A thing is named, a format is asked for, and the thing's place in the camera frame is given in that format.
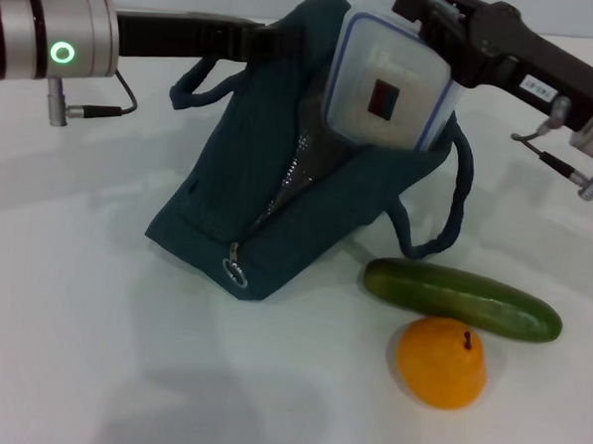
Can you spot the green cucumber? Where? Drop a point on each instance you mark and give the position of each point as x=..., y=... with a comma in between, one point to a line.
x=461, y=298

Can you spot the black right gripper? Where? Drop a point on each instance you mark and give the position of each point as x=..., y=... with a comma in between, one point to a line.
x=529, y=60

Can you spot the clear plastic food container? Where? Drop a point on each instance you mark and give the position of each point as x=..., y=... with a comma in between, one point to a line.
x=382, y=102

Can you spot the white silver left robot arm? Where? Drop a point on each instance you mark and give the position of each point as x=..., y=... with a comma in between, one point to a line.
x=52, y=35

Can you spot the teal fabric zipper bag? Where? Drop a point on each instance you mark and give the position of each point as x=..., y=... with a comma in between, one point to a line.
x=259, y=180

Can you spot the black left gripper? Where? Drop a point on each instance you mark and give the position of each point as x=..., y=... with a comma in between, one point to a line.
x=187, y=34

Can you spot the orange pear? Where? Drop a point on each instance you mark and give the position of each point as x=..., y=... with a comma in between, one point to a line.
x=438, y=368

